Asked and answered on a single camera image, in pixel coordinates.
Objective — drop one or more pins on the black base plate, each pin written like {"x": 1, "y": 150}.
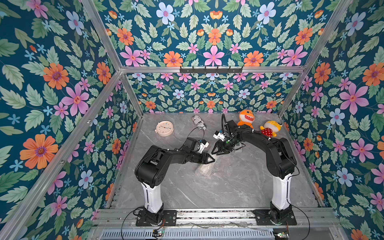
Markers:
{"x": 275, "y": 217}
{"x": 168, "y": 218}

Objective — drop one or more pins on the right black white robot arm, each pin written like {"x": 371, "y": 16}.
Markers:
{"x": 280, "y": 161}

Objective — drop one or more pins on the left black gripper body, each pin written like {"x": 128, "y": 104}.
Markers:
{"x": 196, "y": 157}

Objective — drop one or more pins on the black hook rail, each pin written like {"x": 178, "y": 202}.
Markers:
{"x": 211, "y": 70}

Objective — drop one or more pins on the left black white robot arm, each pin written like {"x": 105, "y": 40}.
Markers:
{"x": 153, "y": 167}

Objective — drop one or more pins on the orange shark plush toy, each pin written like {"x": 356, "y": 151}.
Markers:
{"x": 246, "y": 118}

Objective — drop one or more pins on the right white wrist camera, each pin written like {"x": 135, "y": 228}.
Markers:
{"x": 218, "y": 135}

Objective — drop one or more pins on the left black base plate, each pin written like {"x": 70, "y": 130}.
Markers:
{"x": 168, "y": 218}

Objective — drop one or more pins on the pink round alarm clock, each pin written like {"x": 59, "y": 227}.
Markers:
{"x": 164, "y": 128}

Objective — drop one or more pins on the aluminium front rail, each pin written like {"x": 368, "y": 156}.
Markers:
{"x": 221, "y": 217}

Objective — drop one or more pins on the yellow shark plush toy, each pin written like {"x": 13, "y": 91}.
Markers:
{"x": 271, "y": 128}

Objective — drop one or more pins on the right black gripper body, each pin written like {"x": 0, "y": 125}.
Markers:
{"x": 226, "y": 143}

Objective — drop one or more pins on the white slotted cable duct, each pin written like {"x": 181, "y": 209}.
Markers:
{"x": 189, "y": 234}

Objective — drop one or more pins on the clear bubble wrap sheet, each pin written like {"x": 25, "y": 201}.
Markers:
{"x": 207, "y": 170}

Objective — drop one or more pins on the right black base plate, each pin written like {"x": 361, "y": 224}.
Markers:
{"x": 275, "y": 217}

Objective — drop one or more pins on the silver toy car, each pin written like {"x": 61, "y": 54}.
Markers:
{"x": 199, "y": 123}

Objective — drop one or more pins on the white grey remote device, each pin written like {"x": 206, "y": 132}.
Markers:
{"x": 238, "y": 146}

